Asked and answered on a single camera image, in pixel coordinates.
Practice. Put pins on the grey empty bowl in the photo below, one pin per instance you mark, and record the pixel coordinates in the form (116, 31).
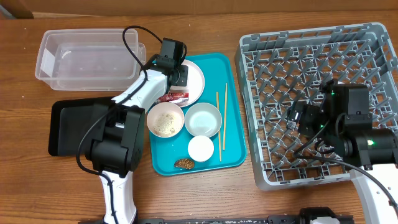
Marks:
(202, 119)

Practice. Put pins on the red snack wrapper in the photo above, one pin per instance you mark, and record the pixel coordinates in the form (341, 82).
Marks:
(176, 98)

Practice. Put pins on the wooden chopstick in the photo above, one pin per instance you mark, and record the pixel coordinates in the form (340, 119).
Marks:
(220, 122)
(225, 112)

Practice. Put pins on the clear plastic bin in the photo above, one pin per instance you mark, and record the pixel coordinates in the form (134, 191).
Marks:
(89, 59)

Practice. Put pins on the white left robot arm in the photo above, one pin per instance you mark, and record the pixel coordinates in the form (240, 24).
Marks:
(115, 139)

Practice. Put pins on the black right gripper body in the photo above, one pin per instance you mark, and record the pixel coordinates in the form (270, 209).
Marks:
(311, 119)

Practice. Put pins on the white paper cup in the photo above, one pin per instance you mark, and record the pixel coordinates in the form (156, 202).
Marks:
(200, 148)

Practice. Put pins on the white round plate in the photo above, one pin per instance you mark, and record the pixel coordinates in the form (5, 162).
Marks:
(195, 84)

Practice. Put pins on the brown food scrap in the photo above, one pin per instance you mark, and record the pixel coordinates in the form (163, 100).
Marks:
(186, 164)

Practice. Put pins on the left wooden chopstick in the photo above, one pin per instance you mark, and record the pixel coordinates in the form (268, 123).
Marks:
(220, 122)

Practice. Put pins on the right wooden chopstick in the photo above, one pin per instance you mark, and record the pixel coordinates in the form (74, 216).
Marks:
(225, 112)

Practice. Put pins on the grey dishwasher rack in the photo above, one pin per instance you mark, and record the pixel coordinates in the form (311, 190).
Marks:
(276, 69)

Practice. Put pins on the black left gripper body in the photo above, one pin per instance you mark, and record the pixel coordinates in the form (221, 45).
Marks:
(183, 77)

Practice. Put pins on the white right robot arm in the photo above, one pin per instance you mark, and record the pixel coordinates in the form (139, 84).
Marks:
(341, 132)

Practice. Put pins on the beige bowl with crumbs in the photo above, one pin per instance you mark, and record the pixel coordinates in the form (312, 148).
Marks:
(165, 120)

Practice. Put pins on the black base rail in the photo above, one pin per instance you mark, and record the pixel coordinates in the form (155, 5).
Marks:
(305, 215)

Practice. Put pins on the black rectangular tray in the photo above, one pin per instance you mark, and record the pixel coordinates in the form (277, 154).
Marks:
(70, 120)

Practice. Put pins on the teal plastic tray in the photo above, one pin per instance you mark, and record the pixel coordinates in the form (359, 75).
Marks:
(217, 71)

